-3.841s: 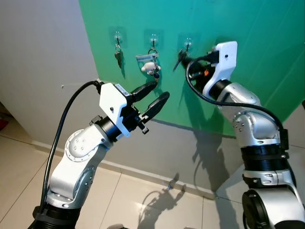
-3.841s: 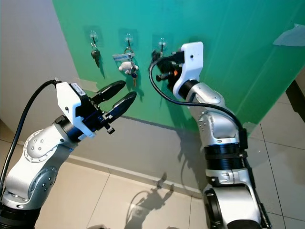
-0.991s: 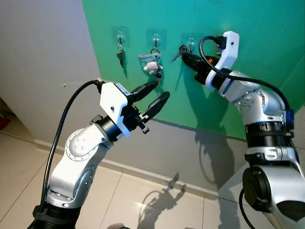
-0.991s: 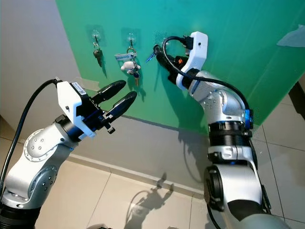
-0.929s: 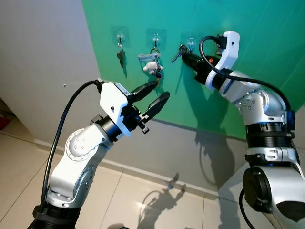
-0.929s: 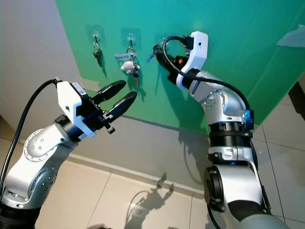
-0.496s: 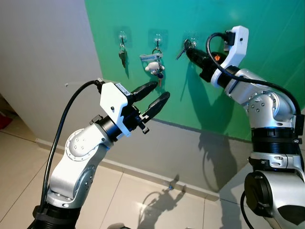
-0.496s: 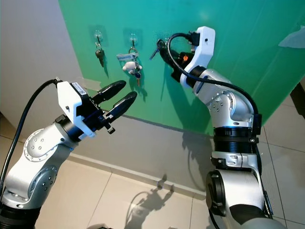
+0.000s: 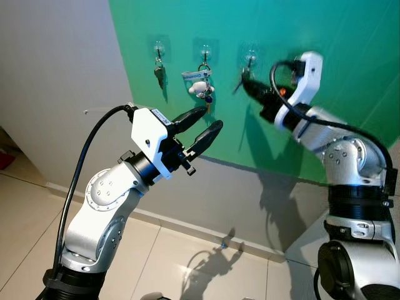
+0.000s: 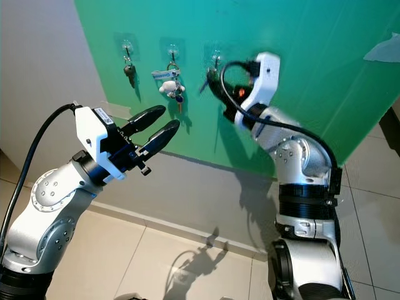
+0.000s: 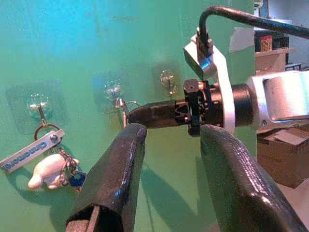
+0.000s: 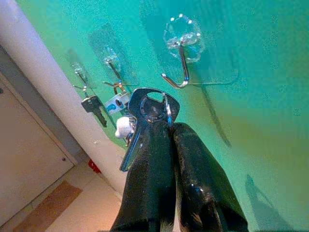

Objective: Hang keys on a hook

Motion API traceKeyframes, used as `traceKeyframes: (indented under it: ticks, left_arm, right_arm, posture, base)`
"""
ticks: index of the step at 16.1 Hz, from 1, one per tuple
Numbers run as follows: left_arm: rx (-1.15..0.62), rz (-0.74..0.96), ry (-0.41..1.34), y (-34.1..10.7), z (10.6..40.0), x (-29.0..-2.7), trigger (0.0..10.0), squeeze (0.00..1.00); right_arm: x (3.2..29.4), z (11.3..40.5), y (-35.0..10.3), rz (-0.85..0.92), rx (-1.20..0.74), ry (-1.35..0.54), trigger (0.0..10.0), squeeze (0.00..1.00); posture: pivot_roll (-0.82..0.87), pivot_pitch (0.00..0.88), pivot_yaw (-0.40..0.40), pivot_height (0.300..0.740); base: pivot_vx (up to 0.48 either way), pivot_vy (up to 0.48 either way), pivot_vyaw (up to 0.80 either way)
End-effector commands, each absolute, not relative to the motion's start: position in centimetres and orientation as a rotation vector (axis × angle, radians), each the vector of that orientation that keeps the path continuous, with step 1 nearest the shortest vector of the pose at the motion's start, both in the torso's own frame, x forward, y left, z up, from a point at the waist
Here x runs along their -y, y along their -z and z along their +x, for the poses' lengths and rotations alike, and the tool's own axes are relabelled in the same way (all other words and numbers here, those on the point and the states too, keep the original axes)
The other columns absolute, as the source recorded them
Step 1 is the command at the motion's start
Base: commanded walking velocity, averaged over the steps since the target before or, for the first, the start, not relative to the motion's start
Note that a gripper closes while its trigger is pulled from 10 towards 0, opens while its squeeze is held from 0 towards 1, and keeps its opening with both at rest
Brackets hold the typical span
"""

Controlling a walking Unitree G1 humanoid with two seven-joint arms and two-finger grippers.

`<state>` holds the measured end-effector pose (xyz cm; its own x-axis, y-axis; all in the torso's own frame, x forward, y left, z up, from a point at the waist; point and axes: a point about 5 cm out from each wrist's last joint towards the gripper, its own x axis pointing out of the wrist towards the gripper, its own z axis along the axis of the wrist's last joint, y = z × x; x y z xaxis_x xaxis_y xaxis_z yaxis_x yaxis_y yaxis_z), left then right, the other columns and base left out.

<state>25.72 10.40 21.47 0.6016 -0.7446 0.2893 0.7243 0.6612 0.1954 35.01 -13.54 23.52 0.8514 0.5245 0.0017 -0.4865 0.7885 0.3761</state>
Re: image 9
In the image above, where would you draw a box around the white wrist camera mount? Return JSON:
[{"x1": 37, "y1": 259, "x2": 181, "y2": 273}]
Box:
[
  {"x1": 131, "y1": 107, "x2": 174, "y2": 179},
  {"x1": 284, "y1": 51, "x2": 324, "y2": 129}
]

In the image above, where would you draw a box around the clear adhesive wall hook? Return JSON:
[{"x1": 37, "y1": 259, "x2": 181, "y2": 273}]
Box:
[
  {"x1": 196, "y1": 40, "x2": 216, "y2": 64},
  {"x1": 150, "y1": 39, "x2": 169, "y2": 63},
  {"x1": 242, "y1": 44, "x2": 260, "y2": 68}
]

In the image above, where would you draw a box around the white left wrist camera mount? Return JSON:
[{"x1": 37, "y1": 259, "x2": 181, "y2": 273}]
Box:
[{"x1": 131, "y1": 107, "x2": 174, "y2": 179}]

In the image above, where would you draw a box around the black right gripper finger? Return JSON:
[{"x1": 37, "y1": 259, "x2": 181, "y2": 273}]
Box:
[
  {"x1": 245, "y1": 66, "x2": 272, "y2": 94},
  {"x1": 240, "y1": 74, "x2": 266, "y2": 104}
]

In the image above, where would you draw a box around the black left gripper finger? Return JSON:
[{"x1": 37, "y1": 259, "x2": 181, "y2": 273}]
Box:
[
  {"x1": 186, "y1": 119, "x2": 224, "y2": 159},
  {"x1": 170, "y1": 104, "x2": 209, "y2": 134}
]

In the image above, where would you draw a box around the green wall board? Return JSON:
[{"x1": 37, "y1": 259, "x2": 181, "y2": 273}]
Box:
[{"x1": 109, "y1": 0, "x2": 400, "y2": 185}]

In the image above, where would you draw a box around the dark key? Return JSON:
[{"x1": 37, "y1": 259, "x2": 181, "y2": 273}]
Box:
[{"x1": 154, "y1": 62, "x2": 167, "y2": 88}]

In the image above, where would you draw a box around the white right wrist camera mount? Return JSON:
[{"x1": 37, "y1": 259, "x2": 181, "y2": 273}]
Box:
[{"x1": 284, "y1": 51, "x2": 324, "y2": 129}]

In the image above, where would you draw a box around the white plush toy keychain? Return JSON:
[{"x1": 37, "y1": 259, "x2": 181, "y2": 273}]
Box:
[{"x1": 182, "y1": 62, "x2": 216, "y2": 104}]

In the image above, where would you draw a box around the red cloth bundle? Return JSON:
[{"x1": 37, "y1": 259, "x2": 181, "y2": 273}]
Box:
[{"x1": 0, "y1": 150, "x2": 14, "y2": 171}]

